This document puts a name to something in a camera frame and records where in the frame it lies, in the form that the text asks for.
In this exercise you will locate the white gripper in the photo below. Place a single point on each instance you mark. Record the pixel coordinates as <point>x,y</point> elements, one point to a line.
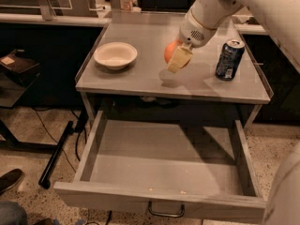
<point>194,31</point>

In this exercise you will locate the orange fruit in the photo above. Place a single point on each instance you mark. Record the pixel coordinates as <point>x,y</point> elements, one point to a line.
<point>170,51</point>

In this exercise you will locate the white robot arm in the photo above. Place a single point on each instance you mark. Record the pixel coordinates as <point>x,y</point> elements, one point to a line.
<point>281,20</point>

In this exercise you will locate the open grey top drawer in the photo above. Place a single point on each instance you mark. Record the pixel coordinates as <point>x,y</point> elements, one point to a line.
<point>127,164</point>

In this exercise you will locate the blue soda can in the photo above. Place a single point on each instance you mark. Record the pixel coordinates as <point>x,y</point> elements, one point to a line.
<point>229,59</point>

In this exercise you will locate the white paper bowl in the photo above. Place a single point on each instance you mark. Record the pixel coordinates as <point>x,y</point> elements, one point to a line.
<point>115,55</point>

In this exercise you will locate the black box on side table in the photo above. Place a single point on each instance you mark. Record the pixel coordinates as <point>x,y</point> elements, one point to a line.
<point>18,68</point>

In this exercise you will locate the black metal floor bar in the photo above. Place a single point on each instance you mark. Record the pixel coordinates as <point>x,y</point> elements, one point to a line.
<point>44,180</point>

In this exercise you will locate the dark shoe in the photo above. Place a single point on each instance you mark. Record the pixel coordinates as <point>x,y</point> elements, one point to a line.
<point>10,179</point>

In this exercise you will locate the blue jeans leg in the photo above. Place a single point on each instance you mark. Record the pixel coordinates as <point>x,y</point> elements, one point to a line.
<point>12,214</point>

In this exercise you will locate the metal drawer handle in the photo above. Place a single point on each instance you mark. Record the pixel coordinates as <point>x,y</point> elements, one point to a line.
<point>166,209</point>

